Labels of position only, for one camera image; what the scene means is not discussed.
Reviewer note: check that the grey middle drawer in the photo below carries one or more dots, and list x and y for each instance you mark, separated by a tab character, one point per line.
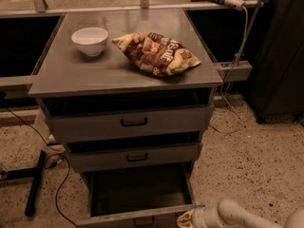
134	157

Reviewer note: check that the black floor stand bar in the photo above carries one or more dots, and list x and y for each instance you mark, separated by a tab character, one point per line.
37	175

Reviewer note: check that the brown yellow chip bag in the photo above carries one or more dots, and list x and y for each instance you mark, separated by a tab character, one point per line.
156	54

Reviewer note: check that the grey bottom drawer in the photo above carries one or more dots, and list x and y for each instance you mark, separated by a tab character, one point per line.
141	197

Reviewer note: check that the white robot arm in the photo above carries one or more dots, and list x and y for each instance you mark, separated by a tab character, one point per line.
229	214

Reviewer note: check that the grey drawer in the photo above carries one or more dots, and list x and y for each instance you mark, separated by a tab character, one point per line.
141	197
115	125
134	157

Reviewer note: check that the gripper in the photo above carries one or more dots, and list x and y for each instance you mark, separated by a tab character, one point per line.
200	218

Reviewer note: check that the dark cabinet at right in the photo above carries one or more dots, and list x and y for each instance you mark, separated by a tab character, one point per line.
276	84

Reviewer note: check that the grey drawer cabinet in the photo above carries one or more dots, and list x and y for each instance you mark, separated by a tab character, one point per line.
72	84

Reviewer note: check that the white bowl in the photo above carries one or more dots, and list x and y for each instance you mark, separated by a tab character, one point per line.
90	41

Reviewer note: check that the grey top drawer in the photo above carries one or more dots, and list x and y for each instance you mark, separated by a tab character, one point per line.
115	125

